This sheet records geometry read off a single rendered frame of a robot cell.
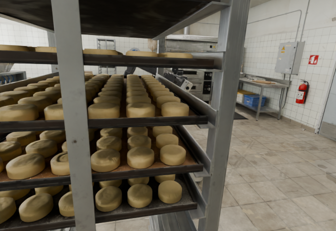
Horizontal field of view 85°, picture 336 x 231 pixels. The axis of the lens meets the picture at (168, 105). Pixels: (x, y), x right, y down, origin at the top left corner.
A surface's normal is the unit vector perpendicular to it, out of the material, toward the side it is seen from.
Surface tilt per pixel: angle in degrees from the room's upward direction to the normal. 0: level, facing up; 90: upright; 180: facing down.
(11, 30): 90
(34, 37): 90
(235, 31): 90
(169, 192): 0
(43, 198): 0
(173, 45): 90
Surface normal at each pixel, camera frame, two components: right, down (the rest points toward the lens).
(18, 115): 0.64, 0.22
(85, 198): 0.21, 0.25
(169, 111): -0.43, 0.22
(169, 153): 0.04, -0.97
